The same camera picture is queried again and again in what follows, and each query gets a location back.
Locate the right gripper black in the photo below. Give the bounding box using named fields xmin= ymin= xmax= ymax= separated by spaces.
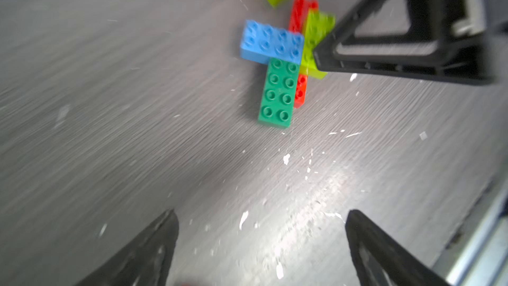
xmin=313 ymin=0 xmax=507 ymax=86

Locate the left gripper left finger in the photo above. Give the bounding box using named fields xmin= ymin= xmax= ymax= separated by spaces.
xmin=77 ymin=210 xmax=179 ymax=285

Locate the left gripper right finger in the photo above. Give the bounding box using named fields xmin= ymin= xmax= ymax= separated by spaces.
xmin=345 ymin=209 xmax=448 ymax=285

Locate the red lego brick top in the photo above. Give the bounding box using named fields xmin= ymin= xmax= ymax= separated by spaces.
xmin=288 ymin=0 xmax=319 ymax=33

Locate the red lego brick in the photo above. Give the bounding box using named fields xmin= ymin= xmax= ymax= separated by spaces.
xmin=288 ymin=0 xmax=319 ymax=33
xmin=294 ymin=74 xmax=308 ymax=109

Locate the dark green lego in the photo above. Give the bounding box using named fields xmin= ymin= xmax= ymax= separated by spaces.
xmin=258 ymin=58 xmax=300 ymax=128

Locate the blue lego brick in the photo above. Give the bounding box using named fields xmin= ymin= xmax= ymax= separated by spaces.
xmin=239 ymin=20 xmax=304 ymax=64

